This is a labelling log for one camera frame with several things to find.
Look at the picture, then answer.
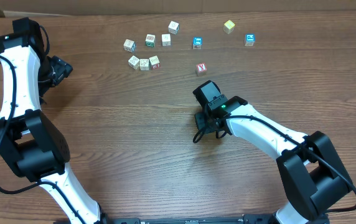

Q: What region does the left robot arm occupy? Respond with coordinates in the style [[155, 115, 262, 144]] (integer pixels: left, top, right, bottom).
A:
[[0, 17, 110, 223]]

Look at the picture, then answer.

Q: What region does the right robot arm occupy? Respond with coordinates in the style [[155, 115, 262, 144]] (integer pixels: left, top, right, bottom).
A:
[[193, 80, 354, 223]]

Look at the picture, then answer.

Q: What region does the red Y wooden block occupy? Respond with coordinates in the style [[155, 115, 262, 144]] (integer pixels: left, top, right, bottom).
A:
[[196, 63, 207, 77]]

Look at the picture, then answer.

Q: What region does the brown cardboard backdrop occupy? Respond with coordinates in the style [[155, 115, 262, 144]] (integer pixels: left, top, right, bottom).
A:
[[0, 0, 356, 17]]

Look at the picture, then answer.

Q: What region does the wooden block blue side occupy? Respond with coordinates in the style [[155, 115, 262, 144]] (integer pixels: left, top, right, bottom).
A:
[[123, 39, 136, 52]]

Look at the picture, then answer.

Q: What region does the blue top middle block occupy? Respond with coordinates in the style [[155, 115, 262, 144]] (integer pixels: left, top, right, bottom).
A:
[[192, 37, 203, 49]]

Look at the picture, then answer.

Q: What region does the wooden block far left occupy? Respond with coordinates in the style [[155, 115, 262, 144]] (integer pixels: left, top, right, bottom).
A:
[[128, 55, 140, 70]]

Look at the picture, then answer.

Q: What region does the wooden block red side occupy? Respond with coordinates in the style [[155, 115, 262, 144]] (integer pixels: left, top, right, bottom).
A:
[[149, 55, 160, 70]]

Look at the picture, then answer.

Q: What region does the blue top turtle block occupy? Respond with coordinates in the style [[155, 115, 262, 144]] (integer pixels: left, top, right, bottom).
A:
[[245, 34, 255, 47]]

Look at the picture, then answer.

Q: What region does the wooden block green edge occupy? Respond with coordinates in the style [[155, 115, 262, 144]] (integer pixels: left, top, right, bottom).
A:
[[139, 59, 150, 71]]

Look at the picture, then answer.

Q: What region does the plain top wooden block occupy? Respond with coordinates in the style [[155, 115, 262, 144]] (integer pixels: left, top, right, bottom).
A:
[[161, 34, 171, 47]]

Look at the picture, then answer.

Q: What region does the yellow top wooden block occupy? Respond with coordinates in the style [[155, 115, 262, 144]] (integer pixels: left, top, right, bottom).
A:
[[223, 20, 235, 34]]

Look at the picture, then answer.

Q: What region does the wooden block J side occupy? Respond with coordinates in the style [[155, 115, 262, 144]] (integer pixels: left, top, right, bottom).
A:
[[168, 21, 179, 35]]

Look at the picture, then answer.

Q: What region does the green sided wooden block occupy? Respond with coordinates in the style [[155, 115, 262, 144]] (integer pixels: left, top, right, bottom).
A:
[[145, 34, 156, 47]]

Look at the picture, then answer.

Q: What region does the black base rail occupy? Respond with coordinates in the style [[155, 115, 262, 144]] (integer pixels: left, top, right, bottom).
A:
[[108, 214, 278, 224]]

